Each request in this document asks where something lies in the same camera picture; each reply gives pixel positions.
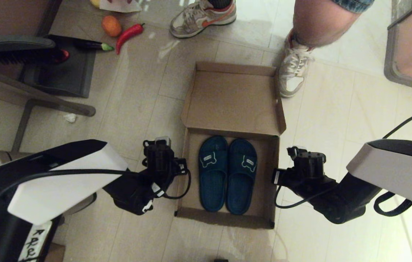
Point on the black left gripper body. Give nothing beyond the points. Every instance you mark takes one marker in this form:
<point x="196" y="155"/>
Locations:
<point x="158" y="156"/>

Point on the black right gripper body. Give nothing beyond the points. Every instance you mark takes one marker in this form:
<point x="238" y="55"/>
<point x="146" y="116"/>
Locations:
<point x="309" y="171"/>

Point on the dark blue bear-print slipper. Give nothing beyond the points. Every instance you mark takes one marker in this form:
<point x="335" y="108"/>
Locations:
<point x="241" y="185"/>
<point x="212" y="182"/>

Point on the brown cardboard shoe box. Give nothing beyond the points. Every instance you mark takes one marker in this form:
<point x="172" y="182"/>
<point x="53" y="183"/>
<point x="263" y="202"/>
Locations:
<point x="231" y="102"/>

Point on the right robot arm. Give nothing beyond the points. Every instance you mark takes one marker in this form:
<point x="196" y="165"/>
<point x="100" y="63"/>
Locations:
<point x="391" y="171"/>

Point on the crumpled white paper ball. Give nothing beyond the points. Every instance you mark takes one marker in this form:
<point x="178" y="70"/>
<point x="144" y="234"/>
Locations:
<point x="70" y="117"/>

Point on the white and beige sneaker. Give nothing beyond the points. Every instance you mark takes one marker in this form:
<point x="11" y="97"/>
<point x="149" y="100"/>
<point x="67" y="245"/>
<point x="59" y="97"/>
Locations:
<point x="293" y="72"/>

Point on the dark grey dustpan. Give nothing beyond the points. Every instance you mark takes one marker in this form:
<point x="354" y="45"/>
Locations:
<point x="67" y="76"/>

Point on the red toy chili pepper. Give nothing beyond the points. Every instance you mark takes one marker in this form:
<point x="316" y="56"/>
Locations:
<point x="126" y="33"/>

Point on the purple toy eggplant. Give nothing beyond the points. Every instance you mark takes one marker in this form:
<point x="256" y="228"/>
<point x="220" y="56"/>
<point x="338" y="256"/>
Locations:
<point x="89" y="44"/>

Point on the small red toy vegetable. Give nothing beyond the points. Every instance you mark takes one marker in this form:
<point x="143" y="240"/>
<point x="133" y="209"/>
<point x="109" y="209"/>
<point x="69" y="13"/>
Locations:
<point x="64" y="55"/>

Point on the orange toy fruit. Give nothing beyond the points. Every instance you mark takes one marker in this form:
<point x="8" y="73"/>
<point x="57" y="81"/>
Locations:
<point x="111" y="25"/>

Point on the grey and orange sneaker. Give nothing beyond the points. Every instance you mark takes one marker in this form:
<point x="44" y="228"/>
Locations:
<point x="198" y="22"/>

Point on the person's bare lower leg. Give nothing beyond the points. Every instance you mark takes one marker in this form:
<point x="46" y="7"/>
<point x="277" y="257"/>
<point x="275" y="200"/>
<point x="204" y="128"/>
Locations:
<point x="319" y="22"/>

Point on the brown plastic trash bin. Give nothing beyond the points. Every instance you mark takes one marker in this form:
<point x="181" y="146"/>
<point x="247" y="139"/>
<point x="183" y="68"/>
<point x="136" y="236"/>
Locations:
<point x="6" y="156"/>

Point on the white paper sheet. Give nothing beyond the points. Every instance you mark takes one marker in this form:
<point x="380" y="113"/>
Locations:
<point x="118" y="5"/>

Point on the person's dark sock ankle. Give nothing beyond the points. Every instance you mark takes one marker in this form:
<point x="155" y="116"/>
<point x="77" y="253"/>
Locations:
<point x="220" y="3"/>

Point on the yellow toy fruit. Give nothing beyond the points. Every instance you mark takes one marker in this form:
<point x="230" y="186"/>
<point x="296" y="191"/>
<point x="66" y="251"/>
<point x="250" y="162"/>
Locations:
<point x="95" y="3"/>

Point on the blue denim shorts hem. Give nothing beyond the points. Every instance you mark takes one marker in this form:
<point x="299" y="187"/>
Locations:
<point x="355" y="4"/>

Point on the dark grey broom brush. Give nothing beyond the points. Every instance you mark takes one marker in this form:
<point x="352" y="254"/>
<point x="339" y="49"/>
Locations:
<point x="16" y="45"/>

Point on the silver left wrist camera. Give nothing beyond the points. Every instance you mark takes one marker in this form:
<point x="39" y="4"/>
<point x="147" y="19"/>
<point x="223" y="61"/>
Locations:
<point x="163" y="139"/>

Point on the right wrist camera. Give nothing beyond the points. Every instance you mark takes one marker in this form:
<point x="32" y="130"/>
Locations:
<point x="295" y="150"/>

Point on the brown metal chair frame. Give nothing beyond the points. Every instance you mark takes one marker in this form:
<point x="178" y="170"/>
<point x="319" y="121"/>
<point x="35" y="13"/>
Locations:
<point x="46" y="95"/>

